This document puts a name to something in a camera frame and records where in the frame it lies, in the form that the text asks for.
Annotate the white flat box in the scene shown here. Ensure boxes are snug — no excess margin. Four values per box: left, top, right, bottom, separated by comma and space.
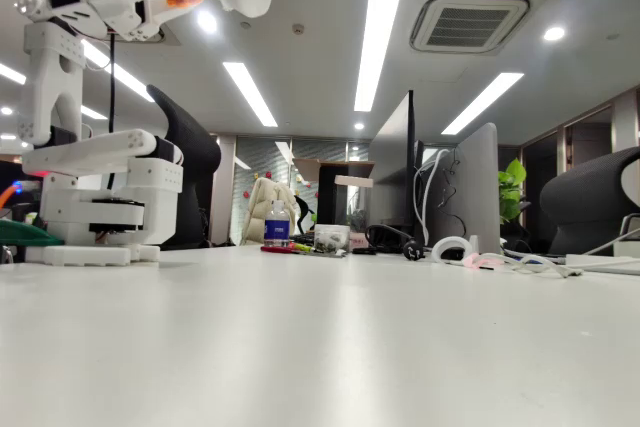
564, 252, 640, 277

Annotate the black camera cable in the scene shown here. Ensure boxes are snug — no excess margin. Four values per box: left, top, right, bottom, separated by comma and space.
105, 31, 119, 191

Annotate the black mesh office chair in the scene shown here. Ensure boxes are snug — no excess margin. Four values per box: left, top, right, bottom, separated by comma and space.
146, 84, 223, 252
538, 146, 640, 257

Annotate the beige padded jacket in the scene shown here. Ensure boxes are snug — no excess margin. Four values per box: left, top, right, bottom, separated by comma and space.
242, 177, 300, 247

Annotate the white coiled cable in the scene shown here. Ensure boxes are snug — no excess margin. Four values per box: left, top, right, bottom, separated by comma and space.
499, 251, 585, 279

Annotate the white cable behind monitor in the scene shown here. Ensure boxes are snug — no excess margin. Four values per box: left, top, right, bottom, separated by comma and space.
413, 148, 454, 248

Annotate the green potted plant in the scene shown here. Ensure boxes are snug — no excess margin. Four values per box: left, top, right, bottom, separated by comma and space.
498, 157, 528, 225

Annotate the clear plastic container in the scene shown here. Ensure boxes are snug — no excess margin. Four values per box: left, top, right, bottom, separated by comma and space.
313, 224, 351, 254

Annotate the black power plug with cable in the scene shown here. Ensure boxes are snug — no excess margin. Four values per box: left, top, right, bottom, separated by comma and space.
363, 223, 427, 262

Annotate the pink box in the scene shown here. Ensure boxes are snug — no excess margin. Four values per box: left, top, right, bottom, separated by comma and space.
349, 231, 377, 254

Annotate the long ceiling strip light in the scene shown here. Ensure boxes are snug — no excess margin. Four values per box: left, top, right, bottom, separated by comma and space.
353, 0, 415, 113

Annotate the grey-backed monitor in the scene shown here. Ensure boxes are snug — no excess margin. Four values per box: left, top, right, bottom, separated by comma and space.
424, 121, 502, 256

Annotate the green cloth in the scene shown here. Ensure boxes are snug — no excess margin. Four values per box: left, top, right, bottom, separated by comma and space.
0, 219, 65, 248

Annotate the thin black monitor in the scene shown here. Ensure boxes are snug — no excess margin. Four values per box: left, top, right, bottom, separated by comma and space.
406, 90, 426, 244

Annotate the orange cable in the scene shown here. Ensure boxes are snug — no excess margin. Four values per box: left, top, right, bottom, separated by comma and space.
0, 179, 26, 211

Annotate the white round device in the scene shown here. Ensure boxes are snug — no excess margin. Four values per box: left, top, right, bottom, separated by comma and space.
430, 235, 475, 263

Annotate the clear bottle blue label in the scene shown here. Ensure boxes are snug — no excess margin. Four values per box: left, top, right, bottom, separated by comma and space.
263, 199, 292, 249

